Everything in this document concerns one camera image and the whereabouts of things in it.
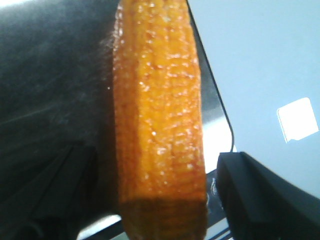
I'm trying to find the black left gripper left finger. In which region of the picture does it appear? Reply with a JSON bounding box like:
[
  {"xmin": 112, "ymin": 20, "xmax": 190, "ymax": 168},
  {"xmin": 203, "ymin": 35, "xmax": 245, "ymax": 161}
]
[{"xmin": 0, "ymin": 145, "xmax": 98, "ymax": 240}]

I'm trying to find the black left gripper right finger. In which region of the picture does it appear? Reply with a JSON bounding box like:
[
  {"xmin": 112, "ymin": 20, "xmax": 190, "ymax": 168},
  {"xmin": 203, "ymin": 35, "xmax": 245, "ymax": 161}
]
[{"xmin": 216, "ymin": 152, "xmax": 320, "ymax": 240}]

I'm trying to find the orange corn cob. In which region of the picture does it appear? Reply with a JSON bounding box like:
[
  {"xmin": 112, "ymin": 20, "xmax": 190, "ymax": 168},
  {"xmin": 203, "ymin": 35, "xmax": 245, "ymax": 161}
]
[{"xmin": 112, "ymin": 0, "xmax": 207, "ymax": 240}]

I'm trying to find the black silver electronic scale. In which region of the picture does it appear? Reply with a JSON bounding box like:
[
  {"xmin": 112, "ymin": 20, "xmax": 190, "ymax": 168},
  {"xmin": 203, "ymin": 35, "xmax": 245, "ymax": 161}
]
[{"xmin": 0, "ymin": 0, "xmax": 233, "ymax": 240}]

